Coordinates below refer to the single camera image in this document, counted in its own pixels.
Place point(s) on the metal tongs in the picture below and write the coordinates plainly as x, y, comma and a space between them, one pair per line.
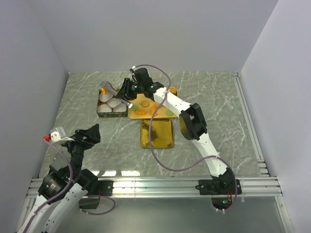
108, 87

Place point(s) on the yellow serving tray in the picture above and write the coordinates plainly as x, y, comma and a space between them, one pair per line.
140, 97

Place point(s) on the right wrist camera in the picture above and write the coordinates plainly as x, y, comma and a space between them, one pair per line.
132, 70

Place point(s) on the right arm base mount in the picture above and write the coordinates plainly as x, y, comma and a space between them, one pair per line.
222, 198

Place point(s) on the aluminium rail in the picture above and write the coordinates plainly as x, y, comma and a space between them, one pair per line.
184, 187

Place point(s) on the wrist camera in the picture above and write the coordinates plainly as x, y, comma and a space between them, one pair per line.
57, 136
132, 70

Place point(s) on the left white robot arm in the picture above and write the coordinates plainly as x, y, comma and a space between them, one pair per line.
66, 183

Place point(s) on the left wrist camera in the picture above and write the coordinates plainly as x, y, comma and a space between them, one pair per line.
57, 136

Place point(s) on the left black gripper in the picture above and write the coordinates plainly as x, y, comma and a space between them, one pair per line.
92, 136

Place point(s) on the green round cookie right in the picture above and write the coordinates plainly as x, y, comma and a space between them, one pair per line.
169, 113

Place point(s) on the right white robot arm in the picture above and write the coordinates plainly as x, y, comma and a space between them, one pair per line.
193, 125

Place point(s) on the brown round cookie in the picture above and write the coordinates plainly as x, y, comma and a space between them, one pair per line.
145, 103

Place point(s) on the green round cookie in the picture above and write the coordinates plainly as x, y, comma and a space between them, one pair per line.
169, 113
134, 108

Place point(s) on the orange fish cookie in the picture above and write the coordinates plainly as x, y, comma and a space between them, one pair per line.
140, 112
104, 91
153, 111

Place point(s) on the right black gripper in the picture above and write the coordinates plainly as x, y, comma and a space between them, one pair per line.
125, 91

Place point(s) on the green square cookie tin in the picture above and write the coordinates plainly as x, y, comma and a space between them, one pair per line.
109, 106

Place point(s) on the green round cookie left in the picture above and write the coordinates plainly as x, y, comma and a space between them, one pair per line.
134, 108

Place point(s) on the gold tin lid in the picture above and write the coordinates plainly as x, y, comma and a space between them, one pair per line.
162, 136

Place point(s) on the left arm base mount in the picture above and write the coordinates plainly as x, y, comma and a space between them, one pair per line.
100, 190

